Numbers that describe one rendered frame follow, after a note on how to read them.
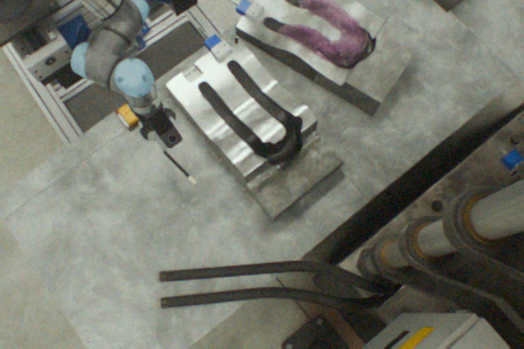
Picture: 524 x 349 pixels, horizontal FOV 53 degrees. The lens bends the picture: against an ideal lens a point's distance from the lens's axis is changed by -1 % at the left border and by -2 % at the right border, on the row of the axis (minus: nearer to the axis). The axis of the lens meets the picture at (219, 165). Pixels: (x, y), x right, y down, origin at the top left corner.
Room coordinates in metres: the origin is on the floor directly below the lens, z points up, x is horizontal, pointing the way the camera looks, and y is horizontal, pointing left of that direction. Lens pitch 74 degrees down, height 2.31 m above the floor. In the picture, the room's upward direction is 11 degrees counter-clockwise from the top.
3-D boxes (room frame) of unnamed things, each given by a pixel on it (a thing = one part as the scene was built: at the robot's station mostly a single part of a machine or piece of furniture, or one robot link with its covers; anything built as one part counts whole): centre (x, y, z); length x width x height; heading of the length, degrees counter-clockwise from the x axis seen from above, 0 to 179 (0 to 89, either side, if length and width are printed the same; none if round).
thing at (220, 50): (0.79, -0.05, 0.89); 0.13 x 0.05 x 0.05; 26
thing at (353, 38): (0.75, -0.39, 0.90); 0.26 x 0.18 x 0.08; 44
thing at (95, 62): (0.60, 0.21, 1.25); 0.11 x 0.11 x 0.08; 52
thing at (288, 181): (0.52, -0.12, 0.87); 0.50 x 0.26 x 0.14; 27
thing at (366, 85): (0.75, -0.40, 0.86); 0.50 x 0.26 x 0.11; 44
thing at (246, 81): (0.53, -0.12, 0.92); 0.35 x 0.16 x 0.09; 27
